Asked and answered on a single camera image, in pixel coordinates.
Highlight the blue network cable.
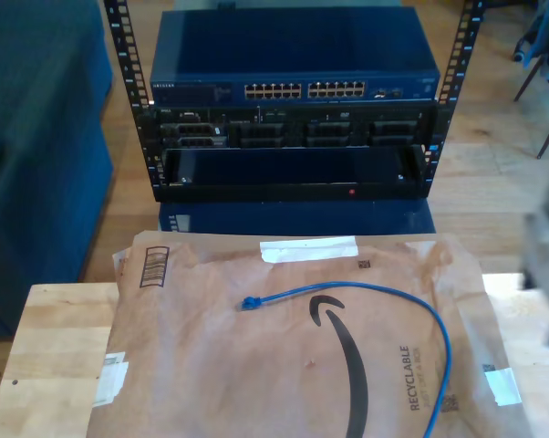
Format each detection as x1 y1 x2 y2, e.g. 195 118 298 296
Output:
236 281 454 438

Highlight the dark blue flat case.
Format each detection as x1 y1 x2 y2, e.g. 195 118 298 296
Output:
158 200 437 237

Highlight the white tape strip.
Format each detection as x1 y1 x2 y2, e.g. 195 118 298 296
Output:
482 366 523 407
259 235 360 265

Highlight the black rack server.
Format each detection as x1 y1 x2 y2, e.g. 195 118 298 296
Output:
158 105 433 150

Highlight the brown paper mailer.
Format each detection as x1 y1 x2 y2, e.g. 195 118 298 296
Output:
86 230 533 438

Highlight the white paper label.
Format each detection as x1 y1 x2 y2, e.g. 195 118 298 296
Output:
93 349 130 409

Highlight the blue sofa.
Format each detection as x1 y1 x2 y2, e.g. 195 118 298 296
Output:
0 0 116 341

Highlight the chair with dark legs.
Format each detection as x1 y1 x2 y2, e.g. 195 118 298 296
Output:
511 0 549 161

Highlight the black rack frame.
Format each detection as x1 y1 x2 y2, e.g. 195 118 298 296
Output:
101 0 486 204

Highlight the blue network switch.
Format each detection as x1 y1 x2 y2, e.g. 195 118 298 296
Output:
149 7 441 107

